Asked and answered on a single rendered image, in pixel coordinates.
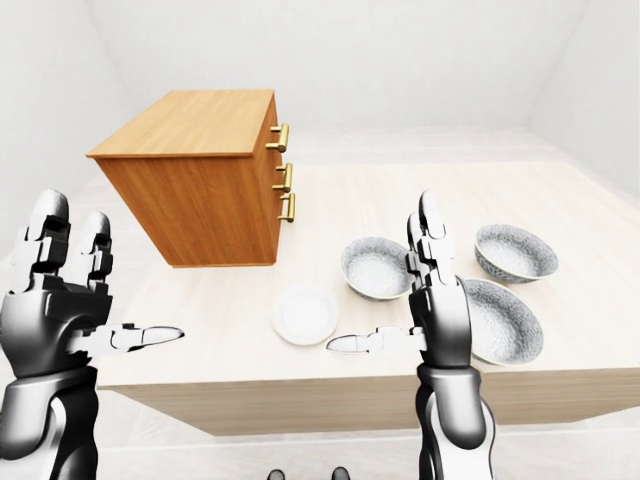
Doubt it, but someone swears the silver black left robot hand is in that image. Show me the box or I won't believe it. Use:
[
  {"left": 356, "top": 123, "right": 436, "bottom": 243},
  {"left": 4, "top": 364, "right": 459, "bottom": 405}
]
[{"left": 0, "top": 189, "right": 186, "bottom": 382}]

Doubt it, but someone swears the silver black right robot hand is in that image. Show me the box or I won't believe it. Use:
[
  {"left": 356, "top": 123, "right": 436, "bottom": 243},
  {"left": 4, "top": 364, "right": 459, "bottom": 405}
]
[{"left": 325, "top": 190, "right": 474, "bottom": 372}]

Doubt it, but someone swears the grey patterned bowl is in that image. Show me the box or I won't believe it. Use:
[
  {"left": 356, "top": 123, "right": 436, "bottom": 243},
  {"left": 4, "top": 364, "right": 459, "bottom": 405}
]
[
  {"left": 473, "top": 223, "right": 559, "bottom": 285},
  {"left": 340, "top": 236, "right": 416, "bottom": 303},
  {"left": 458, "top": 278, "right": 545, "bottom": 368}
]

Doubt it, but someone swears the wooden cabinet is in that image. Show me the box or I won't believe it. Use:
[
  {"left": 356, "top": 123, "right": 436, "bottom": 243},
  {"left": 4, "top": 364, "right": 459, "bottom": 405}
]
[{"left": 85, "top": 88, "right": 282, "bottom": 270}]

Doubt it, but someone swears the wooden cabinet drawer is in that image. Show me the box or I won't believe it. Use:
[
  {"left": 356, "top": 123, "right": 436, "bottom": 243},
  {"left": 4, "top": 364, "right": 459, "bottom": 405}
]
[
  {"left": 253, "top": 132, "right": 281, "bottom": 211},
  {"left": 251, "top": 94, "right": 280, "bottom": 156},
  {"left": 264, "top": 172, "right": 282, "bottom": 265}
]

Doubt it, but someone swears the white plate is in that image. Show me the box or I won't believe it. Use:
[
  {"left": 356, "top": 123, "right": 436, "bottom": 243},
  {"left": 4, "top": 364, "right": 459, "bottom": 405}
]
[{"left": 272, "top": 285, "right": 338, "bottom": 347}]

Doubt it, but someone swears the brass drawer handle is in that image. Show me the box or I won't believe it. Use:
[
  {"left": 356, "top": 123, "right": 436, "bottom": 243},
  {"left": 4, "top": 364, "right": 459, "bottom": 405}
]
[
  {"left": 276, "top": 193, "right": 297, "bottom": 224},
  {"left": 271, "top": 163, "right": 294, "bottom": 194},
  {"left": 264, "top": 123, "right": 291, "bottom": 153}
]

